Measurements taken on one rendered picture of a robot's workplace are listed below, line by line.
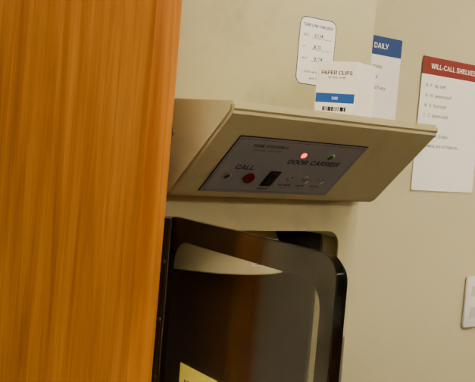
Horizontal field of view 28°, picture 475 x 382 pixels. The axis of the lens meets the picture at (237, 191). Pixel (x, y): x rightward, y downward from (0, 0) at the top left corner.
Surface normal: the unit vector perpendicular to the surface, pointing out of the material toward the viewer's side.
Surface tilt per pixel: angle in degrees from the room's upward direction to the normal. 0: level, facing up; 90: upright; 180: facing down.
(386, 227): 90
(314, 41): 90
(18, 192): 90
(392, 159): 135
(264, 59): 90
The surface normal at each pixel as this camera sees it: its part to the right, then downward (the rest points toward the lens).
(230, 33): 0.65, 0.10
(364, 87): 0.84, 0.10
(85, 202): -0.76, -0.03
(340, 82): -0.53, 0.00
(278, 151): 0.40, 0.77
